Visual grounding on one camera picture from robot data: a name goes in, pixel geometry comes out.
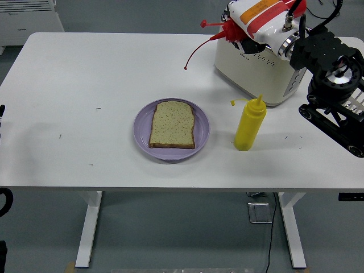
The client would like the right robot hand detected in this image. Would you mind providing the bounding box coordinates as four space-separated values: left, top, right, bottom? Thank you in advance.
223 0 302 55

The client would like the red squeeze bottle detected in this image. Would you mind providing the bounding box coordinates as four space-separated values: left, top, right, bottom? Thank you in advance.
183 0 307 71

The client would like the slice of seeded bread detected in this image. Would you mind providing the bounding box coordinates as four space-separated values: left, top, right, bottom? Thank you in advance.
148 100 196 150

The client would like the cream and chrome toaster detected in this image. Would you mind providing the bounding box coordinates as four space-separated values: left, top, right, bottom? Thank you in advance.
213 13 308 108

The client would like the white appliance with vents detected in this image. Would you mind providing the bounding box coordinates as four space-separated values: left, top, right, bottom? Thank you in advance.
0 0 65 55

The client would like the yellow squeeze bottle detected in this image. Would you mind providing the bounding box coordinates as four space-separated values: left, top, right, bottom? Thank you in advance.
229 93 267 152

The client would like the silver metal rack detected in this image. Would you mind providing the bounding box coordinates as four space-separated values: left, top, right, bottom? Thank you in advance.
341 90 364 115

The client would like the white table leg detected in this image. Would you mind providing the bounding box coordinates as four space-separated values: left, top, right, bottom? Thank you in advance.
75 191 103 268
278 192 307 270

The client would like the purple plate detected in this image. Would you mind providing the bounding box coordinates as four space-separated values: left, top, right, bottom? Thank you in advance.
133 98 211 162

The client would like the metal floor socket plate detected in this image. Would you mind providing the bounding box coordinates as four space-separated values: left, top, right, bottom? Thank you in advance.
247 202 273 224

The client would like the black table control panel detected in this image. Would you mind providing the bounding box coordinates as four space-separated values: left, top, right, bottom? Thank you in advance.
338 192 364 201

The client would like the black cable under table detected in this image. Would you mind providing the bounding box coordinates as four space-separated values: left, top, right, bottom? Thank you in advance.
264 192 278 273

